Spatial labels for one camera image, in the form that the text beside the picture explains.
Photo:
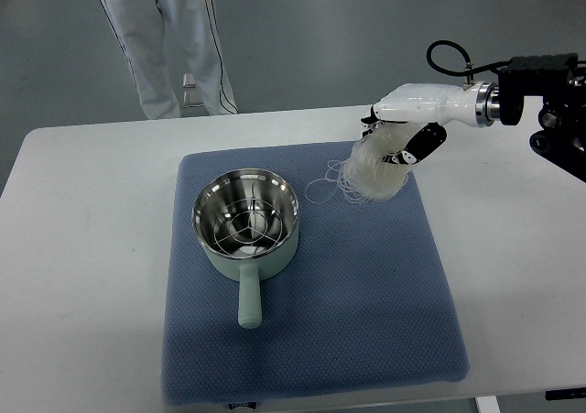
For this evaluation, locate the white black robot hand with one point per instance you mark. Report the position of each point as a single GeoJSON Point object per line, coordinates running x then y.
{"type": "Point", "coordinates": [431, 107]}

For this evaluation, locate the white vermicelli bundle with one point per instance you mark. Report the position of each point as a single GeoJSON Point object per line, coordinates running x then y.
{"type": "Point", "coordinates": [364, 176]}

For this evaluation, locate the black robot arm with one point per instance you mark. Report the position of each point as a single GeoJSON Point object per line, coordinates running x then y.
{"type": "Point", "coordinates": [559, 81]}

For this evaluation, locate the mint green steel pot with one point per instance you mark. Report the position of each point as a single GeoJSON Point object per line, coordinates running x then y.
{"type": "Point", "coordinates": [248, 183]}

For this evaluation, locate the blue textured mat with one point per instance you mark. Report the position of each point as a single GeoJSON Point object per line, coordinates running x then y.
{"type": "Point", "coordinates": [364, 303]}

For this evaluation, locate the lower metal floor plate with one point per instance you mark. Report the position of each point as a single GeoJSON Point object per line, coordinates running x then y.
{"type": "Point", "coordinates": [192, 99]}

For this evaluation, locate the metal floor plate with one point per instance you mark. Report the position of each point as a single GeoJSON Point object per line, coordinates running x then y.
{"type": "Point", "coordinates": [192, 99]}
{"type": "Point", "coordinates": [188, 81]}

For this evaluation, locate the upper metal floor plate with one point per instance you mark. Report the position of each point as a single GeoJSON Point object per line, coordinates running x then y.
{"type": "Point", "coordinates": [188, 81]}

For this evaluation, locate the person in white trousers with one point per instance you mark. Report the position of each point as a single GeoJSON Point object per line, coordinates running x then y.
{"type": "Point", "coordinates": [139, 26]}

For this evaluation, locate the wire steamer rack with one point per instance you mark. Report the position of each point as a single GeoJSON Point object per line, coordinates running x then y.
{"type": "Point", "coordinates": [247, 228]}

